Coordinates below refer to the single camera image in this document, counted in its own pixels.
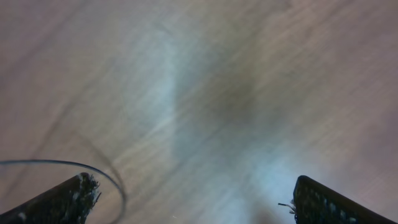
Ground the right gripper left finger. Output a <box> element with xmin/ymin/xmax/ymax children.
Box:
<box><xmin>1</xmin><ymin>172</ymin><xmax>101</xmax><ymax>224</ymax></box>

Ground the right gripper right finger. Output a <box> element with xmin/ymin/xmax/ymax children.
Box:
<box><xmin>292</xmin><ymin>175</ymin><xmax>397</xmax><ymax>224</ymax></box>

